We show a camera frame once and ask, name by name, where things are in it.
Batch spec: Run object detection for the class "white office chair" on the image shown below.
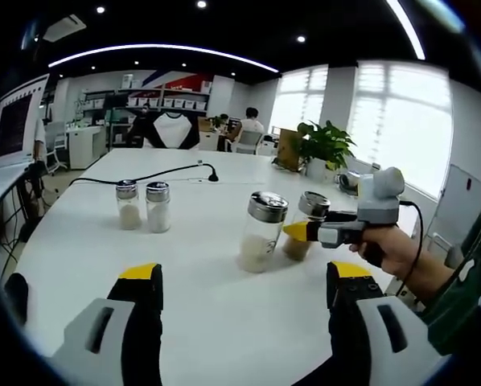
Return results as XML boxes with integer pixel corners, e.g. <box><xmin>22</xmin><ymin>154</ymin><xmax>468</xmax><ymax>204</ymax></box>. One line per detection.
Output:
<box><xmin>234</xmin><ymin>130</ymin><xmax>265</xmax><ymax>156</ymax></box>
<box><xmin>43</xmin><ymin>120</ymin><xmax>68</xmax><ymax>174</ymax></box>

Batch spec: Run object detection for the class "shelf of white storage boxes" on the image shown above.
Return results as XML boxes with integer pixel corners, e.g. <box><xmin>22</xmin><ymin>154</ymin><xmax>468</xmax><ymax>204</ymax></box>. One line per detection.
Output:
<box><xmin>81</xmin><ymin>74</ymin><xmax>213</xmax><ymax>112</ymax></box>

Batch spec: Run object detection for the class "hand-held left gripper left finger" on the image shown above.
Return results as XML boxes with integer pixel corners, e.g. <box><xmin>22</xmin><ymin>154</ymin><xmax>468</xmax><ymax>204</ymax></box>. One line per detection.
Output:
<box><xmin>51</xmin><ymin>261</ymin><xmax>164</xmax><ymax>386</ymax></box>

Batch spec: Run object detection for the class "curved ceiling light strip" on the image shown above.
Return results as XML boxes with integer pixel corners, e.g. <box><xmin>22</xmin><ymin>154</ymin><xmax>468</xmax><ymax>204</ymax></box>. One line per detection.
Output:
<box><xmin>47</xmin><ymin>43</ymin><xmax>281</xmax><ymax>74</ymax></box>
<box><xmin>386</xmin><ymin>0</ymin><xmax>426</xmax><ymax>61</ymax></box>

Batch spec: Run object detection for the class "white board panel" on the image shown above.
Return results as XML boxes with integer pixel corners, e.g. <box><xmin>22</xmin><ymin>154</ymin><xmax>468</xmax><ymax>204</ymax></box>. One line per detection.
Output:
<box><xmin>435</xmin><ymin>163</ymin><xmax>481</xmax><ymax>262</ymax></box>

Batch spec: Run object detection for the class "bright window with blinds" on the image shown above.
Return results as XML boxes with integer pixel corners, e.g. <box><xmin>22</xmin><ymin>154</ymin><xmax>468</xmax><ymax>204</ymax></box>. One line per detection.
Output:
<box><xmin>351</xmin><ymin>60</ymin><xmax>454</xmax><ymax>198</ymax></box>
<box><xmin>269</xmin><ymin>64</ymin><xmax>330</xmax><ymax>136</ymax></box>

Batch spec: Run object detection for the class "small seasoning bottle beige powder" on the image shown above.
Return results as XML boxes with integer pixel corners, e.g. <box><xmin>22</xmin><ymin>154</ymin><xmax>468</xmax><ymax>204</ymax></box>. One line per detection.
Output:
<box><xmin>115</xmin><ymin>179</ymin><xmax>142</xmax><ymax>231</ymax></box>

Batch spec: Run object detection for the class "white laptop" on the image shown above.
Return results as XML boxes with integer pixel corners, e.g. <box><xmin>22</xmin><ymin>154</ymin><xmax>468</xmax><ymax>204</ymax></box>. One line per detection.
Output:
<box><xmin>0</xmin><ymin>73</ymin><xmax>51</xmax><ymax>214</ymax></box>

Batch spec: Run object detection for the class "white desk cabinet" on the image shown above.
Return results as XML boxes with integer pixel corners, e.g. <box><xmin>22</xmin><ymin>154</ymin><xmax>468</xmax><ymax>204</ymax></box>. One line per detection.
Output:
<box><xmin>65</xmin><ymin>125</ymin><xmax>105</xmax><ymax>170</ymax></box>

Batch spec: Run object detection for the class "large green potted plant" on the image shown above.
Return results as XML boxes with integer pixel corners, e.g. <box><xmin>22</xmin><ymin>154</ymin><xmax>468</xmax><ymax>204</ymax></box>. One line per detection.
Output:
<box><xmin>296</xmin><ymin>119</ymin><xmax>359</xmax><ymax>182</ymax></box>

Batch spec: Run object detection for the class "tall seasoning bottle cream powder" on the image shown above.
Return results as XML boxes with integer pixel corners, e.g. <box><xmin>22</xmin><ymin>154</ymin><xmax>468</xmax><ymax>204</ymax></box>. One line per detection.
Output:
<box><xmin>236</xmin><ymin>191</ymin><xmax>290</xmax><ymax>274</ymax></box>

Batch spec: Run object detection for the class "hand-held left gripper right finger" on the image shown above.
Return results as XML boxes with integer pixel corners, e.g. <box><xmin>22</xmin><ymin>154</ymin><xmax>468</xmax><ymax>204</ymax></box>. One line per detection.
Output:
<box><xmin>326</xmin><ymin>260</ymin><xmax>453</xmax><ymax>386</ymax></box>

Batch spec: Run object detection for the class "grey rounded object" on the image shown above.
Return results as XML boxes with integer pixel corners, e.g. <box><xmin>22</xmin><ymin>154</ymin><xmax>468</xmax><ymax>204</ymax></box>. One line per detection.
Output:
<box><xmin>335</xmin><ymin>170</ymin><xmax>362</xmax><ymax>196</ymax></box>

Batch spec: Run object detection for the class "black laptop stand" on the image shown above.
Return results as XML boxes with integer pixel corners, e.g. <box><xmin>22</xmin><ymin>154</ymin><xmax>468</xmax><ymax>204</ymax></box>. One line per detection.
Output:
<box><xmin>17</xmin><ymin>160</ymin><xmax>48</xmax><ymax>226</ymax></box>

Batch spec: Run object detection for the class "black computer mouse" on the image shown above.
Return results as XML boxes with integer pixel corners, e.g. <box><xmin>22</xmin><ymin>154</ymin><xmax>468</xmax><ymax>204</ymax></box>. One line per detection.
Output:
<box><xmin>3</xmin><ymin>272</ymin><xmax>35</xmax><ymax>325</ymax></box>

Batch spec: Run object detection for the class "ceiling air conditioner vent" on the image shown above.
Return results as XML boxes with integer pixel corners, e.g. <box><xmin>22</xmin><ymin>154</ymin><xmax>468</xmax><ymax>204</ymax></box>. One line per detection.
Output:
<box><xmin>42</xmin><ymin>14</ymin><xmax>88</xmax><ymax>43</ymax></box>

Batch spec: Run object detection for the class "tall seasoning bottle brown powder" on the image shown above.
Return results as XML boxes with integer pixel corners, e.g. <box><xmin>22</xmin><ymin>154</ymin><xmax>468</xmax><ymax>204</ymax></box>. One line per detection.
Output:
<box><xmin>281</xmin><ymin>191</ymin><xmax>332</xmax><ymax>261</ymax></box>

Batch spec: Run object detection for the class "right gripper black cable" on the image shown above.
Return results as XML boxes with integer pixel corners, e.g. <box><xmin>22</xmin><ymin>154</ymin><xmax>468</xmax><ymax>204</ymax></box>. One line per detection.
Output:
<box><xmin>399</xmin><ymin>199</ymin><xmax>426</xmax><ymax>294</ymax></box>

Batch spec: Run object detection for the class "person's right hand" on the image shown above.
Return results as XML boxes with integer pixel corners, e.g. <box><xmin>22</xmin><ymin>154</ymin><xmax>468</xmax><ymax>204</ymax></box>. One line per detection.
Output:
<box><xmin>349</xmin><ymin>229</ymin><xmax>421</xmax><ymax>279</ymax></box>

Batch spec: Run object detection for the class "person's green shirt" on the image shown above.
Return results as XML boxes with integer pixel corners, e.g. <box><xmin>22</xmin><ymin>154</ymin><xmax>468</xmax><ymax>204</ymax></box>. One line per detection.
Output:
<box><xmin>420</xmin><ymin>196</ymin><xmax>481</xmax><ymax>357</ymax></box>

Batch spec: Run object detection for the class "small seasoning bottle white powder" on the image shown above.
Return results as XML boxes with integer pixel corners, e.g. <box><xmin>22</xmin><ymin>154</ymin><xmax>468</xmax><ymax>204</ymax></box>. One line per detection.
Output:
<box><xmin>145</xmin><ymin>181</ymin><xmax>171</xmax><ymax>234</ymax></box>

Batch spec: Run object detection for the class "black stand with teal board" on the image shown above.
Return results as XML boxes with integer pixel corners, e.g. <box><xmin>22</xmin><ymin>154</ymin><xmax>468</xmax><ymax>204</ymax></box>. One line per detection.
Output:
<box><xmin>103</xmin><ymin>94</ymin><xmax>129</xmax><ymax>150</ymax></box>

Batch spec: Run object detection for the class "black gooseneck cable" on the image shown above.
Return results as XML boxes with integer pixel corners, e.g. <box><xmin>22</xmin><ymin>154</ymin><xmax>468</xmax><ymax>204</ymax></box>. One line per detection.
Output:
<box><xmin>68</xmin><ymin>160</ymin><xmax>221</xmax><ymax>188</ymax></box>

